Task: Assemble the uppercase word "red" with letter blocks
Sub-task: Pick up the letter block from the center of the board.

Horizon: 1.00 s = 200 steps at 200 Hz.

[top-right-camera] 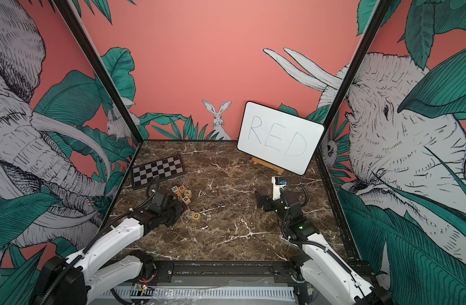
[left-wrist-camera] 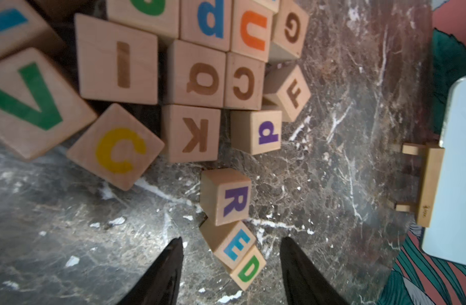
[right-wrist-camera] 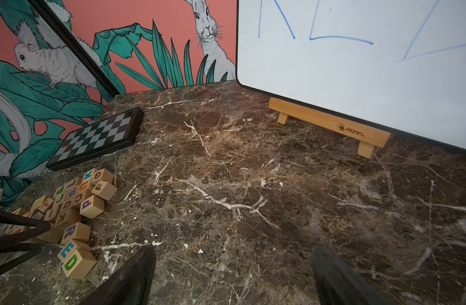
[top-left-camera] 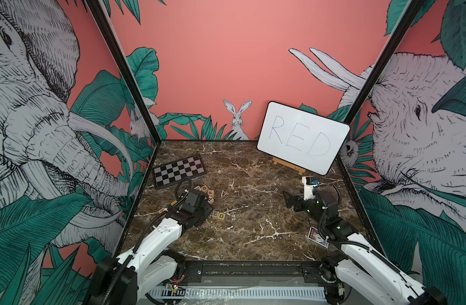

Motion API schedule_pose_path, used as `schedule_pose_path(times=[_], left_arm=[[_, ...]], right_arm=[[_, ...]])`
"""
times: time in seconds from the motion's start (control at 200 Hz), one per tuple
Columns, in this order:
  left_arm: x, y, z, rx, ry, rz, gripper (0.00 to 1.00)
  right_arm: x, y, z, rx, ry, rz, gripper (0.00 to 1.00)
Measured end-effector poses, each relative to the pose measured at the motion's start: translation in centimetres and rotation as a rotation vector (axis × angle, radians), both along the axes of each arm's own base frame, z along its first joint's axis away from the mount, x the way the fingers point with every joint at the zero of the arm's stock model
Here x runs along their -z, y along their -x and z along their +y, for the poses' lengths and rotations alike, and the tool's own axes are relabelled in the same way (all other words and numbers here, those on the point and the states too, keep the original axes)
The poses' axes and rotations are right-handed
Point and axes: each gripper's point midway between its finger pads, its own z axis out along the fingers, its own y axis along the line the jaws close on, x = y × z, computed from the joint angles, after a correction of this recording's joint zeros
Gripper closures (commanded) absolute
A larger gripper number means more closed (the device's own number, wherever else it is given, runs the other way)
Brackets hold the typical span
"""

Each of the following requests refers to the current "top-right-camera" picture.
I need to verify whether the white slotted cable duct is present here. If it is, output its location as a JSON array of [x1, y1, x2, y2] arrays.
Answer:
[[87, 285, 297, 301]]

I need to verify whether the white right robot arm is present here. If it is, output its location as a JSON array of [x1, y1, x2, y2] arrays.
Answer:
[[255, 188, 393, 304]]

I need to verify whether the wooden easel stand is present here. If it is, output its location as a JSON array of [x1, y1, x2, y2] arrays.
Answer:
[[252, 157, 285, 175]]

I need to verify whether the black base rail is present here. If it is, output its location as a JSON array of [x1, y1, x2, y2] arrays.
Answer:
[[133, 260, 375, 285]]

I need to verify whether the black white chessboard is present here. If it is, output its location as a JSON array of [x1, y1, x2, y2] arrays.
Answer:
[[131, 155, 186, 189]]

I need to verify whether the pile of wooden letter blocks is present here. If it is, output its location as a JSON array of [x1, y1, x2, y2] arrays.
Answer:
[[171, 186, 192, 205]]

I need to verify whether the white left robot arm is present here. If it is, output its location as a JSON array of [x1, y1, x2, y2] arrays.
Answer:
[[29, 189, 187, 304]]

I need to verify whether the white whiteboard reading RED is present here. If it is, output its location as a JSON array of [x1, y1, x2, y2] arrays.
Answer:
[[237, 101, 325, 175]]

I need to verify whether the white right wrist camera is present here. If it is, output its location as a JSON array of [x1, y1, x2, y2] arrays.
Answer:
[[271, 176, 287, 201]]

